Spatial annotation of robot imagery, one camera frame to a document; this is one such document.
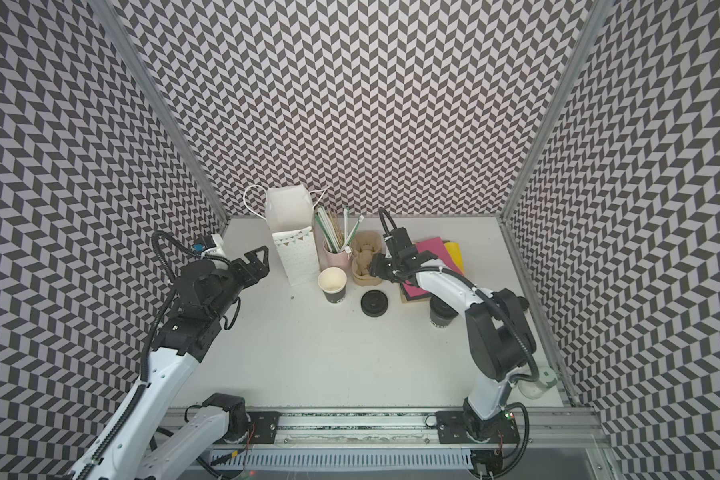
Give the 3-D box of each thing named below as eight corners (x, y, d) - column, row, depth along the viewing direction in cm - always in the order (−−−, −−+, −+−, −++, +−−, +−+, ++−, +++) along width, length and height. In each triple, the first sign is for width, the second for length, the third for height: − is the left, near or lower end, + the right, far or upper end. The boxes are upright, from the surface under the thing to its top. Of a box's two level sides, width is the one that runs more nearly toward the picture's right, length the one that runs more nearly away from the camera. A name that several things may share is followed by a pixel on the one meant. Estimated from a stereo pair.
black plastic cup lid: (358, 309, 96) (357, 303, 93) (370, 291, 100) (370, 286, 97) (378, 321, 93) (379, 316, 90) (391, 302, 97) (391, 297, 94)
